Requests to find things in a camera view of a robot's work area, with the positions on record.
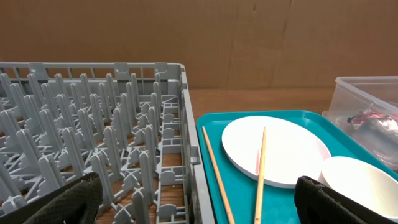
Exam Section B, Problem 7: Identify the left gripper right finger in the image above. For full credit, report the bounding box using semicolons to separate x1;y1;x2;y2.
294;176;395;224

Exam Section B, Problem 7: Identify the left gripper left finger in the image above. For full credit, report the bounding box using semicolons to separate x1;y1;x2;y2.
1;172;103;224

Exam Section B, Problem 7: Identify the red snack wrapper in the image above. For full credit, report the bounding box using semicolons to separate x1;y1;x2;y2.
347;110;397;125

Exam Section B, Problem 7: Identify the white tissue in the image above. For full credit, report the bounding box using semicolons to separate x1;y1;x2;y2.
354;119;397;144

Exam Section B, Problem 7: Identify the teal serving tray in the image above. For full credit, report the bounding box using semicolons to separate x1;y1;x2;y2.
195;109;398;224

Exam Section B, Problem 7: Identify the large white plate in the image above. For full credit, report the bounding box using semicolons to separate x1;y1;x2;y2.
221;116;331;189

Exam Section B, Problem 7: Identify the wooden chopstick on plate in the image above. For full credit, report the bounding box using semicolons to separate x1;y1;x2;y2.
254;127;267;224

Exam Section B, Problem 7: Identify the grey plastic dish rack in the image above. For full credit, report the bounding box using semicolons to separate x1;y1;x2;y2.
1;62;216;223

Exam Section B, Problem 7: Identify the clear plastic bin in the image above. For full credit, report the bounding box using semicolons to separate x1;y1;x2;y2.
322;76;397;170

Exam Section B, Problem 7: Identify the wooden chopstick on tray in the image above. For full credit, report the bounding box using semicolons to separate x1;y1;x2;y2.
202;126;235;224

